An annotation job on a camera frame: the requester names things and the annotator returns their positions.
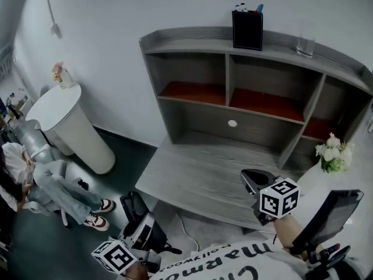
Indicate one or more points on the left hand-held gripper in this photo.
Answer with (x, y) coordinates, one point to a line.
(115, 258)

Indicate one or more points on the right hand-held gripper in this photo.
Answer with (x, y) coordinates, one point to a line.
(279, 200)

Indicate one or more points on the person's left forearm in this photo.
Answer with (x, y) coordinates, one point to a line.
(136, 273)

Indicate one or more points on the person's right forearm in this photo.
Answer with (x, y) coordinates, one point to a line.
(288, 232)

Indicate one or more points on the grey wooden table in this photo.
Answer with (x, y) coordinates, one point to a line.
(189, 179)

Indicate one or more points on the white flower bouquet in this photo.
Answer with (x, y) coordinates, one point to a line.
(332, 153)

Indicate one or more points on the grey wooden shelf unit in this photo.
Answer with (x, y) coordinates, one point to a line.
(198, 115)

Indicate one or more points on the black monitor on stand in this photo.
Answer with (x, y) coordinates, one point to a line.
(335, 214)

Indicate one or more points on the person's white printed shirt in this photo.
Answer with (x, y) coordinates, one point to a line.
(227, 264)

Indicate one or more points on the black and red device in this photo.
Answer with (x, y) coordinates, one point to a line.
(329, 257)

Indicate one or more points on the clear drinking glass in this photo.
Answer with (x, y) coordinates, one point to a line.
(306, 44)

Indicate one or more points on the black pen holder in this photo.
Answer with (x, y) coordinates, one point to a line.
(247, 31)

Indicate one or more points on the pink flowers in white vase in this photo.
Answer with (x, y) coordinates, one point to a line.
(61, 76)

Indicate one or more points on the blue pen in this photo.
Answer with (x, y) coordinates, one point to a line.
(260, 8)

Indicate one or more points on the white panda pen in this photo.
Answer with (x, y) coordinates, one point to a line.
(241, 7)

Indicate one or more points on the white cylindrical pedestal table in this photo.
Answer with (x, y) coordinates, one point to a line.
(73, 127)

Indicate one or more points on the white wall socket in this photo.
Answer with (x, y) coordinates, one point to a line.
(55, 30)

